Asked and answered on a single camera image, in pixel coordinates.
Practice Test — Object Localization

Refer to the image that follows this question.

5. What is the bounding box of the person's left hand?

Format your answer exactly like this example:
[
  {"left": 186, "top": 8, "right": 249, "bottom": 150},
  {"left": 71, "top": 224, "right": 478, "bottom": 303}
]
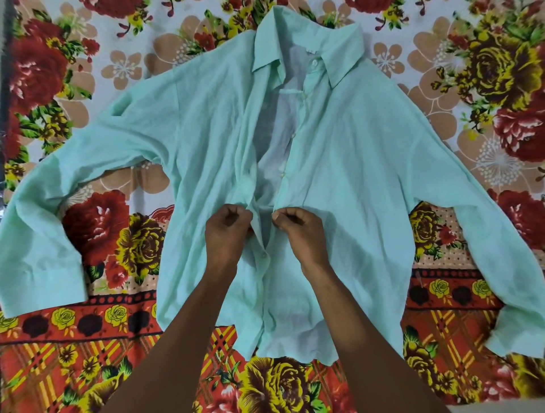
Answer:
[{"left": 204, "top": 204, "right": 255, "bottom": 275}]

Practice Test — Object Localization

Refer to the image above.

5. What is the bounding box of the person's right hand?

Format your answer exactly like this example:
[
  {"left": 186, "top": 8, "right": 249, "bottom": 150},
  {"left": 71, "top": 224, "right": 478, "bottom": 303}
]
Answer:
[{"left": 271, "top": 207, "right": 331, "bottom": 277}]

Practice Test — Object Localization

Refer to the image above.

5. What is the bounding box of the mint green shirt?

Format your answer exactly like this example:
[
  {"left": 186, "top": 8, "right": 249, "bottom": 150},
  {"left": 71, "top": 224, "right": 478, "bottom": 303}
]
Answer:
[{"left": 0, "top": 5, "right": 545, "bottom": 366}]

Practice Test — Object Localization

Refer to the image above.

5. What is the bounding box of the person's left forearm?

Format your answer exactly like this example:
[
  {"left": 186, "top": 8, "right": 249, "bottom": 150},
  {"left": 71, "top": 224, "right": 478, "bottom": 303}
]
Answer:
[{"left": 100, "top": 265, "right": 239, "bottom": 413}]

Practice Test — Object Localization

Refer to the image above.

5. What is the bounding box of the person's right forearm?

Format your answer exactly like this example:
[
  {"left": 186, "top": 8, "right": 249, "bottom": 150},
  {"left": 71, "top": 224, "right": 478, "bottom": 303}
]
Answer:
[{"left": 304, "top": 265, "right": 452, "bottom": 413}]

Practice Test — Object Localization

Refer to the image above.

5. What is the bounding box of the floral bedsheet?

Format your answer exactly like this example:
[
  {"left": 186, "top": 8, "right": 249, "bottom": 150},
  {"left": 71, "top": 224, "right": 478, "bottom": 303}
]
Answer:
[{"left": 0, "top": 0, "right": 545, "bottom": 413}]

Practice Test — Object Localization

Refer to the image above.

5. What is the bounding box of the dark mattress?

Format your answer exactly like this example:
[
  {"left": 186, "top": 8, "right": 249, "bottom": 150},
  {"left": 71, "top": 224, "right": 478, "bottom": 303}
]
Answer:
[{"left": 0, "top": 0, "right": 14, "bottom": 128}]

